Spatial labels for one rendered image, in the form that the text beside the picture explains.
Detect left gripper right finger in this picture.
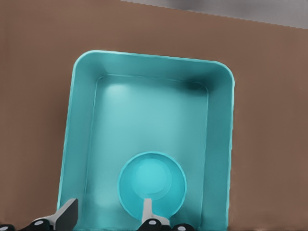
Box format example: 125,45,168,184
137,198,172,231

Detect teal rectangular box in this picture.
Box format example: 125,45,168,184
56,50,235,230

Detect teal round bowl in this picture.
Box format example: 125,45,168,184
117,151,188,221

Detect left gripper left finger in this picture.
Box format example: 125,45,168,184
23,198,79,231

